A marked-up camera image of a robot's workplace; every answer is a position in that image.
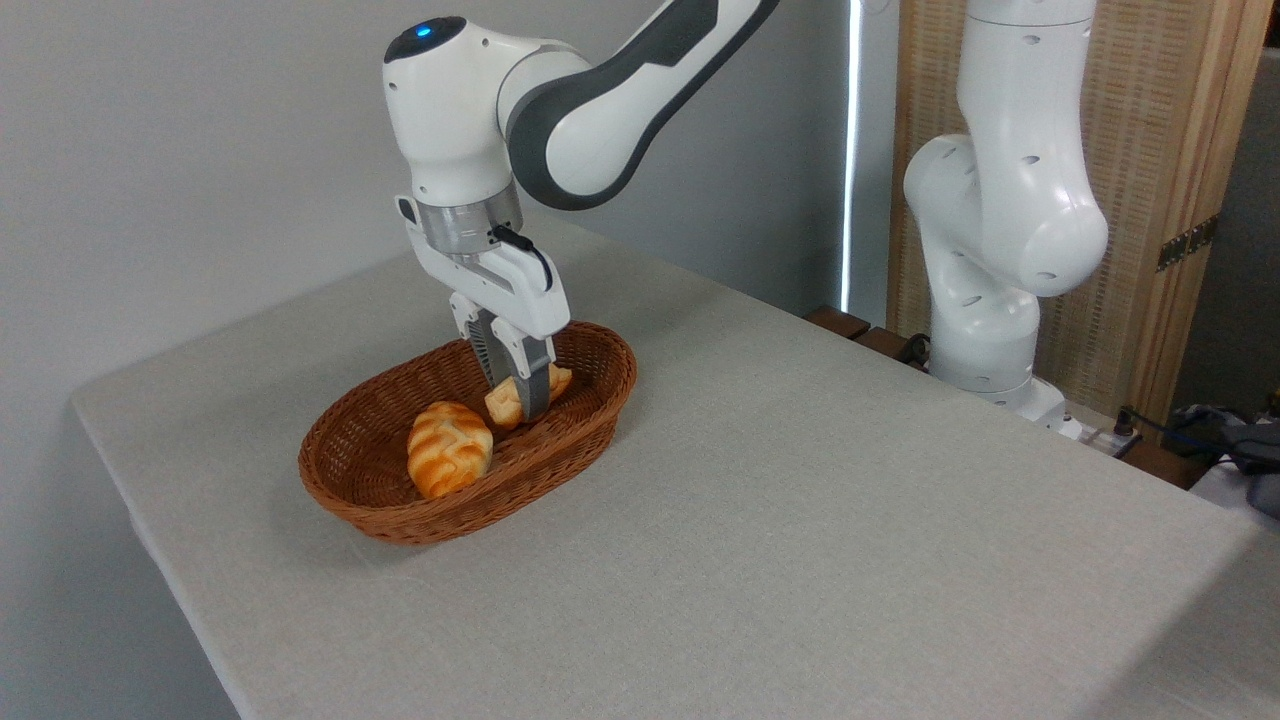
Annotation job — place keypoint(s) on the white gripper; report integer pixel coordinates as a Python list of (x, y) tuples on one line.
[(515, 285)]

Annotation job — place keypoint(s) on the round flaky bread roll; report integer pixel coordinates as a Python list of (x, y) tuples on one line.
[(504, 402)]

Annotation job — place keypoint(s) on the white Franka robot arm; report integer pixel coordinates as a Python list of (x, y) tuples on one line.
[(450, 100)]

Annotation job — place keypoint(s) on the striped oval bread roll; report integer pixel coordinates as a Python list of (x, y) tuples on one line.
[(449, 449)]

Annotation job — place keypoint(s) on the brown wicker oval basket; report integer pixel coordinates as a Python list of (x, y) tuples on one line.
[(370, 450)]

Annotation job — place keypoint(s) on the grey tablecloth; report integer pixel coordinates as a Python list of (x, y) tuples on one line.
[(800, 500)]

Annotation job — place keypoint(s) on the dark wooden base platform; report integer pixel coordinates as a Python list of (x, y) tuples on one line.
[(850, 325)]

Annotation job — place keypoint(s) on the vertical white light strip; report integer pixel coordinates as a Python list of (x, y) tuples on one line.
[(852, 150)]

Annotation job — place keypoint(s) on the black power plug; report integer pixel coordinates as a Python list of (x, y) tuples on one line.
[(1126, 423)]

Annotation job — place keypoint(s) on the metal screen hinge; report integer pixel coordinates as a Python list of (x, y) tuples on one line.
[(1187, 243)]

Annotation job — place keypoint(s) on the wooden rattan folding screen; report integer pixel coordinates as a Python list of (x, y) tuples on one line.
[(1170, 120)]

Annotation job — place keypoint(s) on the grey bag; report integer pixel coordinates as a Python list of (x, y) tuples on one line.
[(1255, 445)]

